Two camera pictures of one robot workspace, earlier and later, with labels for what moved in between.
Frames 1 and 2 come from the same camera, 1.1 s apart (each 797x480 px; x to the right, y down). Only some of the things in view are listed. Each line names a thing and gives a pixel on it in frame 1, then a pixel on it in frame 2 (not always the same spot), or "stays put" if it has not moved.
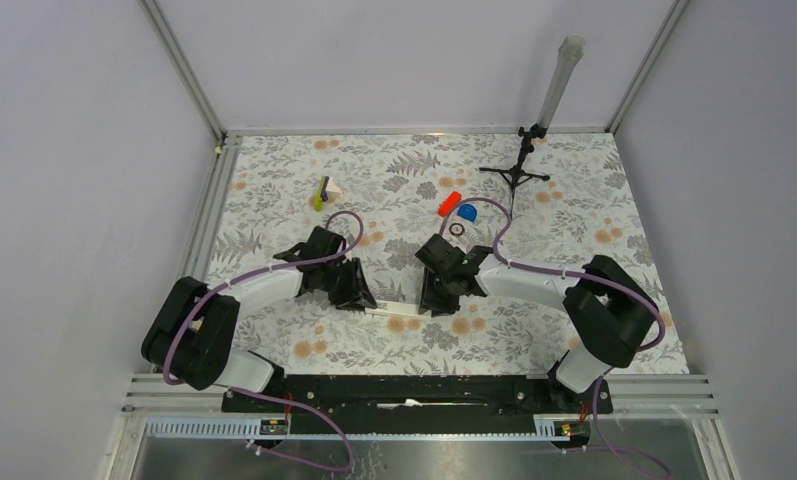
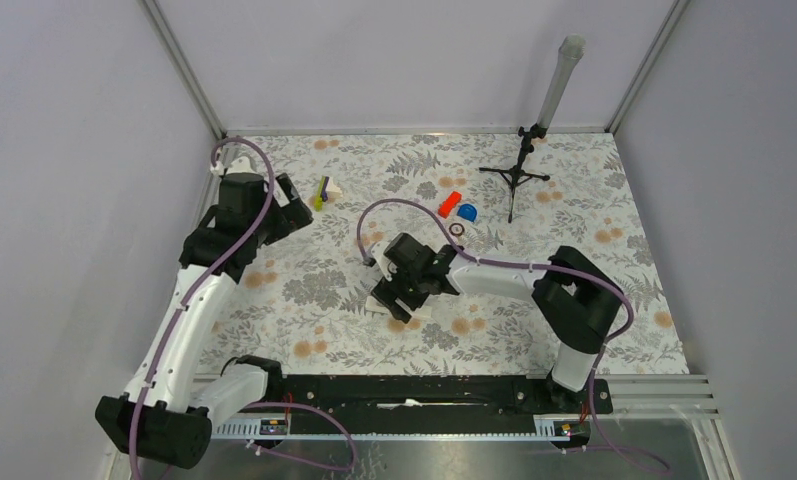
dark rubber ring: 456,234 stays put
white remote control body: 398,309 stays put
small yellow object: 318,200 stays put
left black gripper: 356,296 -> 293,216
